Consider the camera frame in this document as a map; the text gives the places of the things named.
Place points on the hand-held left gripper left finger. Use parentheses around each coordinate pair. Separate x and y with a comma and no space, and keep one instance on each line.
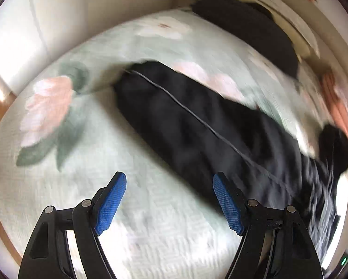
(111,206)

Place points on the green floral bedspread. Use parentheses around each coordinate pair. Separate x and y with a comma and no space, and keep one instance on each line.
(75,165)

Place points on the pink folded blanket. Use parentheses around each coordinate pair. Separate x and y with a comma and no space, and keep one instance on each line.
(339,107)

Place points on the white floral pillow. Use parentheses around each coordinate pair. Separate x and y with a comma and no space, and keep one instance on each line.
(278,5)

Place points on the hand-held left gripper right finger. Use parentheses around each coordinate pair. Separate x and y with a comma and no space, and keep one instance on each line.
(227,206)

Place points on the black pants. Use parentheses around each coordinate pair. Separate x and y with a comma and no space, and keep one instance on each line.
(191,122)

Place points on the dark cloth pile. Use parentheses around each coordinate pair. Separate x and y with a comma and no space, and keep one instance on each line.
(249,26)

